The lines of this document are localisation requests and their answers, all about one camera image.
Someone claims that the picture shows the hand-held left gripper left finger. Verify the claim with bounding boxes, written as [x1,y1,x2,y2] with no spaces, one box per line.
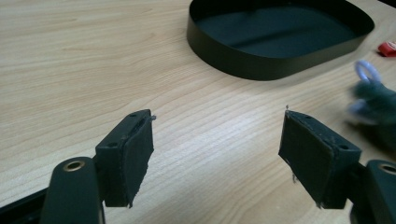
[94,108,155,209]

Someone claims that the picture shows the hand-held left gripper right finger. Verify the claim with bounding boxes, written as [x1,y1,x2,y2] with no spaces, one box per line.
[277,109,362,210]

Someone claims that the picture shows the dark fuzzy object lavender rings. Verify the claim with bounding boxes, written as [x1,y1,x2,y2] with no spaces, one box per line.
[346,60,396,151]

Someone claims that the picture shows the black oval tray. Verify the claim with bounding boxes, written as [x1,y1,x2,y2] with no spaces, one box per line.
[186,0,375,81]

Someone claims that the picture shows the small red packet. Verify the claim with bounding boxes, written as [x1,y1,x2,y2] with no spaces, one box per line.
[377,41,396,58]

